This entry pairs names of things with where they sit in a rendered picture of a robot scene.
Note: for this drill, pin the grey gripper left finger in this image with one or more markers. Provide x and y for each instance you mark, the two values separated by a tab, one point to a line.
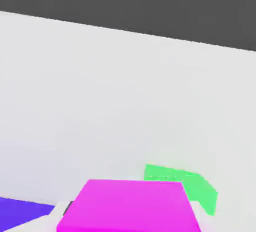
46	222

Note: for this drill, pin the large purple box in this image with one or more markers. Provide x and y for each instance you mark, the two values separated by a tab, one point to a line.
18	212

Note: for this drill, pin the small green cube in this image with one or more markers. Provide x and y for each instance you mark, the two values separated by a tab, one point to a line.
202	190

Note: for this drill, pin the small magenta cube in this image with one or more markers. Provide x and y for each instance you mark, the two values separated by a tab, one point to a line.
130	206

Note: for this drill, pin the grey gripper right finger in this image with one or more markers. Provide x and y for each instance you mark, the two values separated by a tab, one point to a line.
204	218

